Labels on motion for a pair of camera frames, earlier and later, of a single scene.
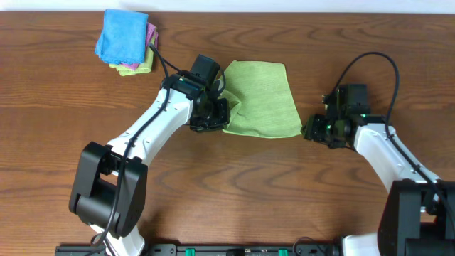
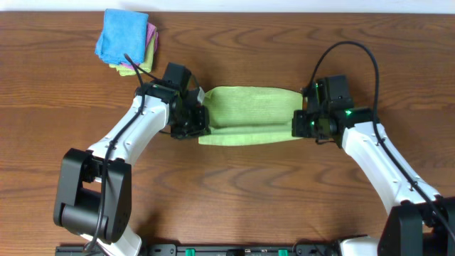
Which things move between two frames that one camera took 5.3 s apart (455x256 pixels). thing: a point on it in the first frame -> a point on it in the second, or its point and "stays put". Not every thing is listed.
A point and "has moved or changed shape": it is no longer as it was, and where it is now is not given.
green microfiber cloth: (261, 100) has moved or changed shape
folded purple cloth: (151, 33) stays put
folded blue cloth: (124, 37) stays put
